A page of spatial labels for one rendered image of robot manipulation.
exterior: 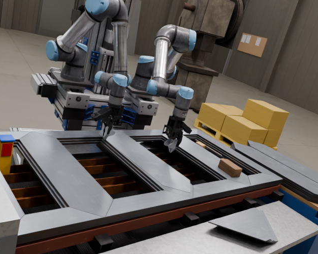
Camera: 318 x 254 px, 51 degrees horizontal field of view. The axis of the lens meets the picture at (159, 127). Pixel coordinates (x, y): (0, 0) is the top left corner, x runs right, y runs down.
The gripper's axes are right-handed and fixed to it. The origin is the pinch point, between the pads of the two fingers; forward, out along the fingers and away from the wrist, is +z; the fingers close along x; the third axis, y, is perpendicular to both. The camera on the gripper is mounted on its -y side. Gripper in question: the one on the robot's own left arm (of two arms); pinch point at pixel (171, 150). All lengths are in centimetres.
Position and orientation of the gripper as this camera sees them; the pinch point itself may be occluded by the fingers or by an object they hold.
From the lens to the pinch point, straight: 181.0
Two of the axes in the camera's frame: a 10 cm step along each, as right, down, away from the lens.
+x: 6.1, 4.0, -6.9
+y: -7.5, 0.1, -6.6
